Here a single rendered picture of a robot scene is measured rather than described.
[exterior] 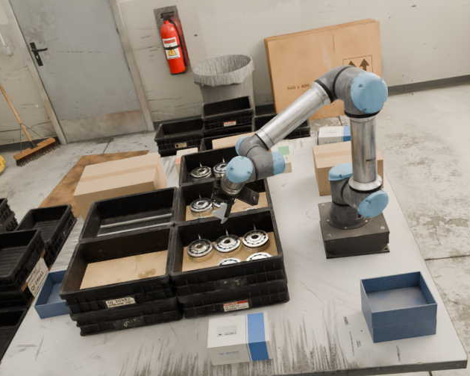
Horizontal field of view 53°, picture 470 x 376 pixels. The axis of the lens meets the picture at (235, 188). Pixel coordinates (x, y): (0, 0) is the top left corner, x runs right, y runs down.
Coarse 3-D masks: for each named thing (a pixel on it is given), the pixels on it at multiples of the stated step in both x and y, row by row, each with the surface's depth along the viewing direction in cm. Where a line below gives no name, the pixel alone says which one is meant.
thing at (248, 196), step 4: (244, 188) 161; (240, 192) 160; (244, 192) 161; (248, 192) 162; (252, 192) 163; (256, 192) 164; (232, 196) 160; (236, 196) 159; (240, 196) 159; (244, 196) 160; (248, 196) 162; (252, 196) 163; (256, 196) 163; (240, 200) 162; (244, 200) 161; (248, 200) 161; (252, 200) 162; (256, 200) 163; (252, 204) 164; (256, 204) 163
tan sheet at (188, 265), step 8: (272, 232) 188; (240, 240) 187; (272, 240) 183; (184, 248) 189; (272, 248) 179; (184, 256) 185; (216, 256) 181; (240, 256) 179; (248, 256) 178; (184, 264) 180; (192, 264) 180; (200, 264) 179; (208, 264) 178; (216, 264) 177
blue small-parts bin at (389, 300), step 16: (416, 272) 155; (368, 288) 158; (384, 288) 158; (400, 288) 159; (416, 288) 157; (368, 304) 148; (384, 304) 154; (400, 304) 153; (416, 304) 152; (432, 304) 142; (384, 320) 146; (400, 320) 146; (416, 320) 146
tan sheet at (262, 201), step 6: (264, 192) 213; (264, 198) 209; (240, 204) 208; (246, 204) 207; (258, 204) 206; (264, 204) 205; (186, 210) 212; (234, 210) 205; (240, 210) 204; (186, 216) 208; (192, 216) 207
